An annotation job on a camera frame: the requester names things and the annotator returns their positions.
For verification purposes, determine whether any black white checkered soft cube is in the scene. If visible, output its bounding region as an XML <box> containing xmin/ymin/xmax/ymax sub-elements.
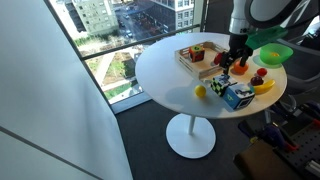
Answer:
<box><xmin>211</xmin><ymin>74</ymin><xmax>237</xmax><ymax>97</ymax></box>

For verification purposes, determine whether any black perforated equipment cart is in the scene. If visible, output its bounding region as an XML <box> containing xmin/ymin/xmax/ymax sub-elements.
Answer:
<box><xmin>238</xmin><ymin>101</ymin><xmax>320</xmax><ymax>180</ymax></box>

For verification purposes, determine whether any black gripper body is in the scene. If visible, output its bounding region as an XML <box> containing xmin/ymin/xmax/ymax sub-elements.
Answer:
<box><xmin>222</xmin><ymin>34</ymin><xmax>253</xmax><ymax>62</ymax></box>

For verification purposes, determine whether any blue white soft cube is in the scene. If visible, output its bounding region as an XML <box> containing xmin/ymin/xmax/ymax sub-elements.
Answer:
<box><xmin>223</xmin><ymin>83</ymin><xmax>255</xmax><ymax>110</ymax></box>

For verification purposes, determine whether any red toy apple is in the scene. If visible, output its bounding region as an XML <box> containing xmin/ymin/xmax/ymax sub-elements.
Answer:
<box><xmin>213</xmin><ymin>53</ymin><xmax>223</xmax><ymax>65</ymax></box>

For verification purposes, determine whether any dark purple toy plum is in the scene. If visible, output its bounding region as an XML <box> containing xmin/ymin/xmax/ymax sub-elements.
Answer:
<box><xmin>250</xmin><ymin>76</ymin><xmax>264</xmax><ymax>86</ymax></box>

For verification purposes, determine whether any brown cardboard box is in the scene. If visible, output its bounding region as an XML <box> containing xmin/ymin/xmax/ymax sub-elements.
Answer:
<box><xmin>233</xmin><ymin>140</ymin><xmax>301</xmax><ymax>180</ymax></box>

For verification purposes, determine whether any yellow toy lemon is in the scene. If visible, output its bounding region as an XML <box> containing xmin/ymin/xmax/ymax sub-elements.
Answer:
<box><xmin>194</xmin><ymin>85</ymin><xmax>206</xmax><ymax>98</ymax></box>

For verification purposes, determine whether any white round table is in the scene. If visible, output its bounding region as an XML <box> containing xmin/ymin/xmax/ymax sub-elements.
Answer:
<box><xmin>136</xmin><ymin>32</ymin><xmax>287</xmax><ymax>159</ymax></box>

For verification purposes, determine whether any orange toy fruit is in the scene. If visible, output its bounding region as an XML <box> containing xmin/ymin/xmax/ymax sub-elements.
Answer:
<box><xmin>233</xmin><ymin>60</ymin><xmax>249</xmax><ymax>74</ymax></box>

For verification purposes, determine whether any wooden tray box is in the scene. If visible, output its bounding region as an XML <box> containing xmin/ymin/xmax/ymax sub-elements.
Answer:
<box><xmin>175</xmin><ymin>41</ymin><xmax>226</xmax><ymax>79</ymax></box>

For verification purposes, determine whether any grey chair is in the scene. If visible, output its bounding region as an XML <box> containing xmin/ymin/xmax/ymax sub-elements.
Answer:
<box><xmin>277</xmin><ymin>39</ymin><xmax>320</xmax><ymax>111</ymax></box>

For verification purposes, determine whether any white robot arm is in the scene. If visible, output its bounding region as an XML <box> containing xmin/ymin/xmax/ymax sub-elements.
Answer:
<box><xmin>220</xmin><ymin>0</ymin><xmax>319</xmax><ymax>75</ymax></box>

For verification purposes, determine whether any yellow toy banana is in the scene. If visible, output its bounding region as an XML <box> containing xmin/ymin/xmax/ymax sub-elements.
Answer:
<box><xmin>253</xmin><ymin>80</ymin><xmax>275</xmax><ymax>94</ymax></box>

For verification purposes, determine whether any red toy strawberry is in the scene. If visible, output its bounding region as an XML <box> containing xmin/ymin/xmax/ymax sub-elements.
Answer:
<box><xmin>256</xmin><ymin>68</ymin><xmax>268</xmax><ymax>77</ymax></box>

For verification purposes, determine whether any red orange soft cube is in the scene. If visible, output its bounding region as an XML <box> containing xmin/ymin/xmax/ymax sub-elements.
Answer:
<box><xmin>189</xmin><ymin>45</ymin><xmax>205</xmax><ymax>62</ymax></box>

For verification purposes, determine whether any small orange fruit in bowl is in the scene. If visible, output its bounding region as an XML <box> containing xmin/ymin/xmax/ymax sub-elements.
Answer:
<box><xmin>270</xmin><ymin>52</ymin><xmax>280</xmax><ymax>57</ymax></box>

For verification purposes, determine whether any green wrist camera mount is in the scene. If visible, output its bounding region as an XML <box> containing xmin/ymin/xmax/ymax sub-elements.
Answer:
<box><xmin>245</xmin><ymin>26</ymin><xmax>288</xmax><ymax>50</ymax></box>

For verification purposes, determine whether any green plastic bowl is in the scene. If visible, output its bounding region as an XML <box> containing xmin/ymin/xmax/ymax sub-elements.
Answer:
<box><xmin>260</xmin><ymin>43</ymin><xmax>293</xmax><ymax>65</ymax></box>

